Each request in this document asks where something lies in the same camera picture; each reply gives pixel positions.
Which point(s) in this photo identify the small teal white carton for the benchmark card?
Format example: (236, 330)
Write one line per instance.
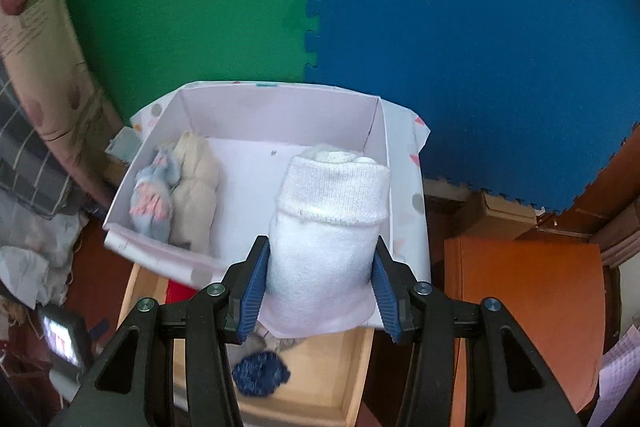
(122, 146)

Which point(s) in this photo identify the beige sock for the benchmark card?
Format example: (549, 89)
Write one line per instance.
(197, 192)

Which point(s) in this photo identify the small brown carton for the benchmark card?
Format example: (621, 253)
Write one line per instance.
(500, 212)

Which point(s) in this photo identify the small screen device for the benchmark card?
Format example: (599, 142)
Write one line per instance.
(62, 339)

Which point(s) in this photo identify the brown cardboard box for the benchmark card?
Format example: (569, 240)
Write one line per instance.
(116, 171)

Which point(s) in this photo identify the dark blue knit roll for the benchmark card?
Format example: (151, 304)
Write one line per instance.
(262, 374)

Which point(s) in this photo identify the blue-grey plaid bedding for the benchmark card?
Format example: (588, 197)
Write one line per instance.
(25, 157)

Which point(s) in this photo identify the wooden drawer with grey front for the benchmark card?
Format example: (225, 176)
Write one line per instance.
(320, 372)

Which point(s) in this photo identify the pink floral curtain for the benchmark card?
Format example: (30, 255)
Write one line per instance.
(40, 82)

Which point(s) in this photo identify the green foam mat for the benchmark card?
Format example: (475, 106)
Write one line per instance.
(190, 7)

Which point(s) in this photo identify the orange wooden furniture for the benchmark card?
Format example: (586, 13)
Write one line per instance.
(525, 307)

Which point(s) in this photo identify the white sock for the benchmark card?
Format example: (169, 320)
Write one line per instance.
(325, 237)

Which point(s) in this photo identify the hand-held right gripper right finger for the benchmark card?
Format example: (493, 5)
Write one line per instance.
(385, 292)

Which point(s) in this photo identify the blue pink sock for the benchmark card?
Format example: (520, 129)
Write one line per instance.
(152, 197)

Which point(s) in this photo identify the blue foam mat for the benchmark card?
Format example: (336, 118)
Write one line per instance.
(475, 57)

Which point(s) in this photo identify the white cardboard box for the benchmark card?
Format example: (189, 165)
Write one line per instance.
(250, 157)

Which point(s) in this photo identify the white leaf-print sheet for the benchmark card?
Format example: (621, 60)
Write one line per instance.
(35, 252)

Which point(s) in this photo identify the red cloth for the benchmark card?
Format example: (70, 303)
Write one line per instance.
(180, 293)

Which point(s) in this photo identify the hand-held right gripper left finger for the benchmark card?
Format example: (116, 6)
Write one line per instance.
(255, 287)

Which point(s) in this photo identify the white paper sheet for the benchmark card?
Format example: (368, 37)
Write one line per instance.
(620, 382)

